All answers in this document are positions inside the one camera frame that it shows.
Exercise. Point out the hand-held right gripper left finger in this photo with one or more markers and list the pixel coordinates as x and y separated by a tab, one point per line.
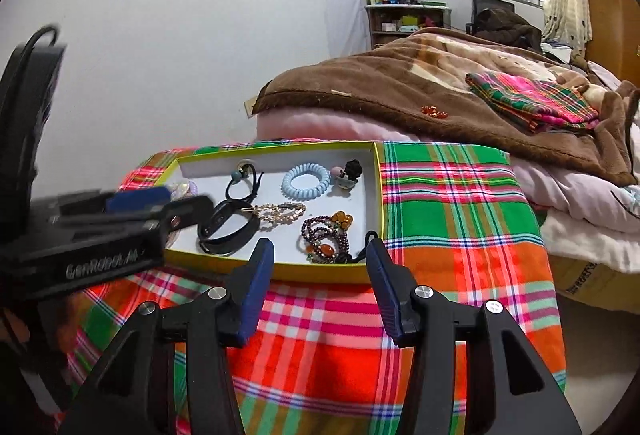
254	297

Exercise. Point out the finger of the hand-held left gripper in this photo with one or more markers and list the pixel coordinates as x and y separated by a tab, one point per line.
187	211
135	200

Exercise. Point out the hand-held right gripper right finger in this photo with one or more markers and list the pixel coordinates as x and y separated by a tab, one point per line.
384	297

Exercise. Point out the translucent hair claw clip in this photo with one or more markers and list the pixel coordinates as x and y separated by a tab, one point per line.
180	188

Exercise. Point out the black smart band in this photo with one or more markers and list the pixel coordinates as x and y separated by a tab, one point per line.
230	241

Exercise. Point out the gold pearl hair clip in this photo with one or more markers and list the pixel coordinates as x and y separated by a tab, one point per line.
280	215

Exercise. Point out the yellow-green shallow box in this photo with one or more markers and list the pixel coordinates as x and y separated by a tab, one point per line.
350	207

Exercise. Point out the red green plaid sheet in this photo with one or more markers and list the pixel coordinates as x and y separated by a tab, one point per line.
450	215

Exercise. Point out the pink quilt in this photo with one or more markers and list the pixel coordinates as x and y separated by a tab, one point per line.
325	122

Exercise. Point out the brown plush blanket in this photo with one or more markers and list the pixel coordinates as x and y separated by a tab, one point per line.
350	85

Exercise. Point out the cardboard box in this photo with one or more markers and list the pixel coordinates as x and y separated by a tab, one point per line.
590	280

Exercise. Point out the white rumpled bedding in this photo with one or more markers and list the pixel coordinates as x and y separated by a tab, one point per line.
590	240

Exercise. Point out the folded plaid cloth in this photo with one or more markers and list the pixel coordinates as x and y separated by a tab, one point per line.
540	100

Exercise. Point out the wooden shelf unit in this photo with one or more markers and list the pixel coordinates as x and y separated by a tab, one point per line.
395	27

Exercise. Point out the dark jacket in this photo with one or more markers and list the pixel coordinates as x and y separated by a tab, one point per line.
505	27

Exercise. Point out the black television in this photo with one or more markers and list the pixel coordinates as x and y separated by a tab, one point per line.
485	5

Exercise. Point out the wooden wardrobe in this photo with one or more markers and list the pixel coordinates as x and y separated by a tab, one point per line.
615	15

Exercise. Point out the beige wall socket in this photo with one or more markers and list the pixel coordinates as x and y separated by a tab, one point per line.
250	107

